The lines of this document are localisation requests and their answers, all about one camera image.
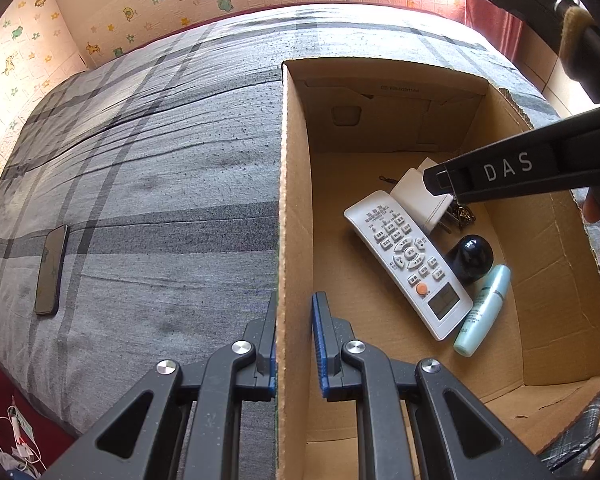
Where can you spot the red cloth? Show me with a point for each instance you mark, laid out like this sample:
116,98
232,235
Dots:
10,390

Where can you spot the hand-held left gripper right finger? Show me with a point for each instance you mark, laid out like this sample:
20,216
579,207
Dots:
321,345

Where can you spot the small white charger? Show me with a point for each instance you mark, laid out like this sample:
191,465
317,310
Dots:
426,165

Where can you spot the black smartphone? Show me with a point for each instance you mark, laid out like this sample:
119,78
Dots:
51,270

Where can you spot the light blue tube bottle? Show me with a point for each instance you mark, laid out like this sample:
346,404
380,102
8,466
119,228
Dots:
482,315

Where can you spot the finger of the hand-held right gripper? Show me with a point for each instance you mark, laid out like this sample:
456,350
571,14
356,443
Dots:
442,177

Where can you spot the red curtain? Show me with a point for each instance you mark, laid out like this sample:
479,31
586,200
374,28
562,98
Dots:
490,25

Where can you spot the large white charger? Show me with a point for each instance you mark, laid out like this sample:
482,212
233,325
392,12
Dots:
415,200

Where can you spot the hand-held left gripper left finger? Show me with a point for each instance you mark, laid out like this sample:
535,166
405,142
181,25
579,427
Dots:
269,340

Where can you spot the brown cardboard box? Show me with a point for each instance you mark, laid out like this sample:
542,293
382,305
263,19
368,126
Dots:
370,125

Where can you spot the black ball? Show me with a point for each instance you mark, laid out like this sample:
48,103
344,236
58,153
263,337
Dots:
470,257

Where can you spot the white remote control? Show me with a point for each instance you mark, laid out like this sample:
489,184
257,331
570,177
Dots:
405,255

